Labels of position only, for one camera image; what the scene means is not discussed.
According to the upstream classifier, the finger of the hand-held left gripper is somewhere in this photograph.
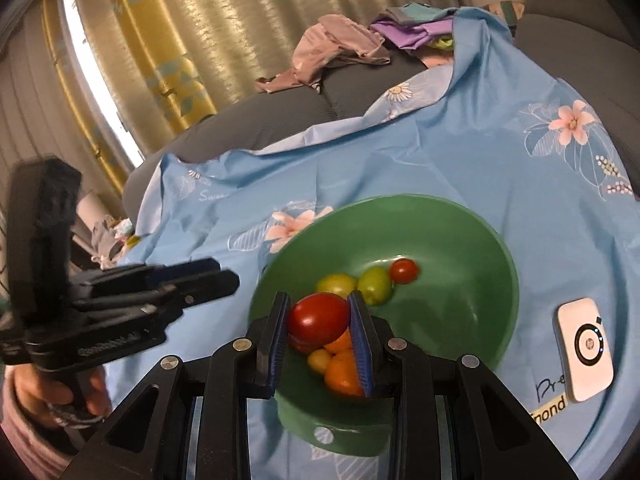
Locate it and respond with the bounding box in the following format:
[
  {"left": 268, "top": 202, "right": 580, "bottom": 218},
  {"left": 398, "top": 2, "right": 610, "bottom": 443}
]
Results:
[
  {"left": 75, "top": 257, "right": 221, "bottom": 291},
  {"left": 75, "top": 270, "right": 240, "bottom": 326}
]

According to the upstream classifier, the white rounded device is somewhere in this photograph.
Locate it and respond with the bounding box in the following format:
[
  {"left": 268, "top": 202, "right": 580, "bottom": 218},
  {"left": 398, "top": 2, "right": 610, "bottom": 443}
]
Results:
[{"left": 556, "top": 297, "right": 615, "bottom": 403}]

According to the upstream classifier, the grey teal cloth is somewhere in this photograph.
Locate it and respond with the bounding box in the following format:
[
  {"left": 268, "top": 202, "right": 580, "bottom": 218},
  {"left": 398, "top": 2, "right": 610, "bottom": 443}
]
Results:
[{"left": 385, "top": 2, "right": 451, "bottom": 26}]

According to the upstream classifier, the small green fruit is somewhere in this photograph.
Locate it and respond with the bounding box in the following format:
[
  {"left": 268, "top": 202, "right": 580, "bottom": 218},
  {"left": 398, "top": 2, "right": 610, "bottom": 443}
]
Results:
[{"left": 356, "top": 266, "right": 396, "bottom": 307}]

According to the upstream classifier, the orange kumquat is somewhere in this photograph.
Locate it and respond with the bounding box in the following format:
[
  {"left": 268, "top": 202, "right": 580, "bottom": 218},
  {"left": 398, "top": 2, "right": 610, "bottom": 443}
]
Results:
[
  {"left": 322, "top": 329, "right": 355, "bottom": 353},
  {"left": 324, "top": 349, "right": 366, "bottom": 397}
]

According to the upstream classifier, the beige pink garment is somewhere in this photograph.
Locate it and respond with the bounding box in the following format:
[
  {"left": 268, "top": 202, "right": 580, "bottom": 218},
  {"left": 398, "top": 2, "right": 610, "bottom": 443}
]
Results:
[{"left": 255, "top": 14, "right": 392, "bottom": 95}]

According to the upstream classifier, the yellow patterned curtain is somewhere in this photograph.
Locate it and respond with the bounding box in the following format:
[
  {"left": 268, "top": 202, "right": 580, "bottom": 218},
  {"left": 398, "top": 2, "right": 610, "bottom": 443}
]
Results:
[{"left": 0, "top": 0, "right": 471, "bottom": 211}]

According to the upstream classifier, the small yellow fruit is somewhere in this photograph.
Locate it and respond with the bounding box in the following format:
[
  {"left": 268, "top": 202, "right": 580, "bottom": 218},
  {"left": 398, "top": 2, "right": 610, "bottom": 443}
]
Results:
[{"left": 306, "top": 348, "right": 335, "bottom": 374}]

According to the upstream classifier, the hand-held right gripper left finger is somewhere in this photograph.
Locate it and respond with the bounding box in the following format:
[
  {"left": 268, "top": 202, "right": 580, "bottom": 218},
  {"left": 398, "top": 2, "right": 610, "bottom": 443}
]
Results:
[{"left": 60, "top": 291, "right": 292, "bottom": 480}]

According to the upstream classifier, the large yellow-green fruit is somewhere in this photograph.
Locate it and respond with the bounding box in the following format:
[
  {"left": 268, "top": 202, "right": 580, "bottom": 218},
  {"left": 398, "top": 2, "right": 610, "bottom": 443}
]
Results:
[{"left": 315, "top": 273, "right": 358, "bottom": 298}]

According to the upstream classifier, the person's left hand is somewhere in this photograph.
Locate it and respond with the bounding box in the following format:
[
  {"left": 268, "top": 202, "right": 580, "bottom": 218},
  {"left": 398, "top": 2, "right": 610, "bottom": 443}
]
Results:
[{"left": 10, "top": 369, "right": 112, "bottom": 428}]

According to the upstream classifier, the purple cloth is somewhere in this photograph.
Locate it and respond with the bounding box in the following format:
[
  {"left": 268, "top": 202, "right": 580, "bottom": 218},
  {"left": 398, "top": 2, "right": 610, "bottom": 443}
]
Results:
[{"left": 370, "top": 17, "right": 453, "bottom": 52}]

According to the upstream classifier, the patterned cushion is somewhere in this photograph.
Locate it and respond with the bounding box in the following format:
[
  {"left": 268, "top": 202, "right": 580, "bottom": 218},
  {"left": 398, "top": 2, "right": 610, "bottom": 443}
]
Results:
[{"left": 487, "top": 0, "right": 523, "bottom": 36}]

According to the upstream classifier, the green bowl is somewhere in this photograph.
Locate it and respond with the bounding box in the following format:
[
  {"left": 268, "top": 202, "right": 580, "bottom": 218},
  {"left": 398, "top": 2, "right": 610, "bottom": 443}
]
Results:
[{"left": 248, "top": 195, "right": 521, "bottom": 458}]

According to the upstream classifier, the small red tomato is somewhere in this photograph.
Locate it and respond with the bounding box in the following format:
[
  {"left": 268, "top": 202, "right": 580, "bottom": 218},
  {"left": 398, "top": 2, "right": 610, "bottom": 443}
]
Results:
[{"left": 389, "top": 258, "right": 420, "bottom": 284}]

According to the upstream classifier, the large red tomato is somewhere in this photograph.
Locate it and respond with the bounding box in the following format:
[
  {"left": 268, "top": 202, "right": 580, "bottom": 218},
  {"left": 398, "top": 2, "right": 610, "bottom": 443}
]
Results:
[{"left": 286, "top": 292, "right": 352, "bottom": 345}]

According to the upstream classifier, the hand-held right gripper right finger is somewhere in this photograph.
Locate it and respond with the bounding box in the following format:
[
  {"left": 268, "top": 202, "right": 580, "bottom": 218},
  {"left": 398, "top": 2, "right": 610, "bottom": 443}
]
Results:
[{"left": 347, "top": 290, "right": 581, "bottom": 480}]

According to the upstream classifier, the person's left forearm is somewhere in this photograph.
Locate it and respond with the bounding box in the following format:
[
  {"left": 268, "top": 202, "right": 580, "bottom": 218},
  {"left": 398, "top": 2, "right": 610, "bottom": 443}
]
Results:
[{"left": 0, "top": 395, "right": 76, "bottom": 480}]

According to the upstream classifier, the crumpled patterned cloth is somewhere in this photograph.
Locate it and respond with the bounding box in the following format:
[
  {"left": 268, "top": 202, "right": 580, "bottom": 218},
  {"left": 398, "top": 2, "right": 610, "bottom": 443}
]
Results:
[{"left": 90, "top": 215, "right": 143, "bottom": 268}]

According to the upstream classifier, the blue floral cloth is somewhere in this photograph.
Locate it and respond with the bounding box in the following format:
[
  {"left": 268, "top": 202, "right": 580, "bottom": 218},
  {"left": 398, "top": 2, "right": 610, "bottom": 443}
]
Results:
[{"left": 102, "top": 6, "right": 638, "bottom": 480}]

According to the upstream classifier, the grey sofa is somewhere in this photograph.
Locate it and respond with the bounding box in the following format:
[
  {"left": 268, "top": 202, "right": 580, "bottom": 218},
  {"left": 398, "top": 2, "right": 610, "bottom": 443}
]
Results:
[{"left": 122, "top": 0, "right": 640, "bottom": 221}]

